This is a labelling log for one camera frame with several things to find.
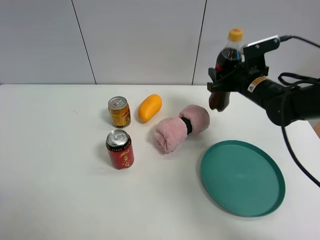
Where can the orange mango fruit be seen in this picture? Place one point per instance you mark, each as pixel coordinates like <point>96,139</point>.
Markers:
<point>149,107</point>

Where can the rolled pink fluffy towel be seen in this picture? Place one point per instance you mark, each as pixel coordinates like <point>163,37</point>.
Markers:
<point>171,132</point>

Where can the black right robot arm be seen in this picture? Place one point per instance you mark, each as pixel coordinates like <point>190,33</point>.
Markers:
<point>283,104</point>

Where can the cola bottle with yellow cap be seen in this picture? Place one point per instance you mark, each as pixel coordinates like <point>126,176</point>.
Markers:
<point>226,60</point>

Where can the teal round plate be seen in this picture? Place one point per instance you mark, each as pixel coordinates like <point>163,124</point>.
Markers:
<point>242,179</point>

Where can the gold drink can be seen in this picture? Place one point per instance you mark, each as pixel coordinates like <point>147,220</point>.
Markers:
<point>119,112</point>

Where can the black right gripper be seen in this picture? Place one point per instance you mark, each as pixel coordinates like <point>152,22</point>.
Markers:
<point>240,79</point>

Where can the red drink can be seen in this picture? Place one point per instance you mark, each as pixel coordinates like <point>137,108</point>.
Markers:
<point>119,146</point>

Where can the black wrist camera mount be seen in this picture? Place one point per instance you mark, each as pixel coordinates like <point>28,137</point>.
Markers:
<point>254,52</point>

